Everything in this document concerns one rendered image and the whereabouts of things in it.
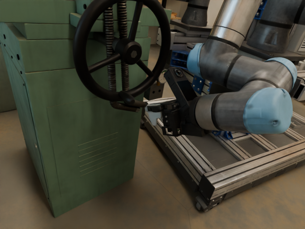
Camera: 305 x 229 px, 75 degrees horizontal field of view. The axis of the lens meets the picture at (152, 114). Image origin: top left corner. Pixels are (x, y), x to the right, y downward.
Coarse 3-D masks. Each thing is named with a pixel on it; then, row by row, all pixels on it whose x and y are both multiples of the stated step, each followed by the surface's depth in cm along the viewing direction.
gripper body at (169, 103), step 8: (200, 96) 43; (160, 104) 49; (168, 104) 47; (176, 104) 47; (192, 104) 42; (168, 112) 48; (176, 112) 47; (192, 112) 41; (168, 120) 50; (176, 120) 47; (184, 120) 47; (192, 120) 42; (168, 128) 50; (176, 128) 47; (184, 128) 47; (192, 128) 45; (200, 128) 43; (176, 136) 47; (200, 136) 44
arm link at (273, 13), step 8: (272, 0) 72; (280, 0) 70; (288, 0) 69; (296, 0) 67; (304, 0) 66; (272, 8) 72; (280, 8) 71; (288, 8) 70; (296, 8) 68; (264, 16) 76; (272, 16) 73; (280, 16) 72; (288, 16) 71; (296, 16) 70; (288, 24) 73
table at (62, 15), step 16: (0, 0) 45; (16, 0) 47; (32, 0) 49; (48, 0) 51; (64, 0) 53; (0, 16) 47; (16, 16) 49; (32, 16) 51; (48, 16) 53; (64, 16) 55; (80, 16) 52; (144, 16) 70
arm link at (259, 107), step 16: (256, 80) 36; (224, 96) 37; (240, 96) 34; (256, 96) 32; (272, 96) 30; (288, 96) 32; (224, 112) 35; (240, 112) 33; (256, 112) 31; (272, 112) 29; (288, 112) 32; (224, 128) 37; (240, 128) 34; (256, 128) 32; (272, 128) 30
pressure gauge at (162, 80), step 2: (164, 68) 83; (162, 70) 80; (164, 70) 81; (166, 70) 82; (162, 72) 81; (164, 72) 82; (162, 74) 82; (160, 76) 81; (162, 76) 82; (158, 78) 81; (160, 78) 82; (162, 78) 83; (164, 78) 84; (156, 80) 84; (158, 80) 82; (160, 80) 83; (162, 80) 83; (164, 80) 84; (166, 80) 85; (158, 82) 86; (160, 82) 83; (162, 82) 84; (164, 82) 84; (158, 84) 86
